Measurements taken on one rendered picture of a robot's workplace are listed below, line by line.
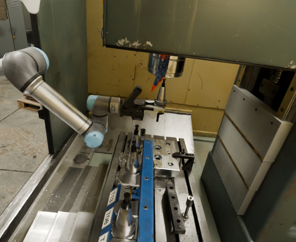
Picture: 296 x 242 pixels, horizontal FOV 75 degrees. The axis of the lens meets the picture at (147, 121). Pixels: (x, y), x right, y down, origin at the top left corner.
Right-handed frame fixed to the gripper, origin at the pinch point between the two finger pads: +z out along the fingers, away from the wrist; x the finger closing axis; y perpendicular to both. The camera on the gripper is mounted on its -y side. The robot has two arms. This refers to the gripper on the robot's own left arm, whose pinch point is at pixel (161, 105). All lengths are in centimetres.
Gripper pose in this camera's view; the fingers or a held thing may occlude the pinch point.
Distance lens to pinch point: 94.4
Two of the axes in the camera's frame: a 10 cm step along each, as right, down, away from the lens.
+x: 0.0, 4.6, -8.9
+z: 9.9, 1.0, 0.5
